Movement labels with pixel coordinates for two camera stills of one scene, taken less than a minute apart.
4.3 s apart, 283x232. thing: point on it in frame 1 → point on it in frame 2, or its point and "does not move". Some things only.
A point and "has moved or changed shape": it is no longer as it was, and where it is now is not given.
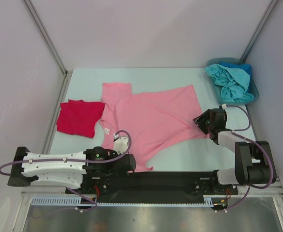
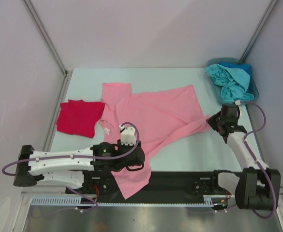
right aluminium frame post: x=250 y=43 does not move
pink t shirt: x=155 y=121 has moved or changed shape
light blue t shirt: x=235 y=84 does not move
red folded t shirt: x=78 y=117 does not move
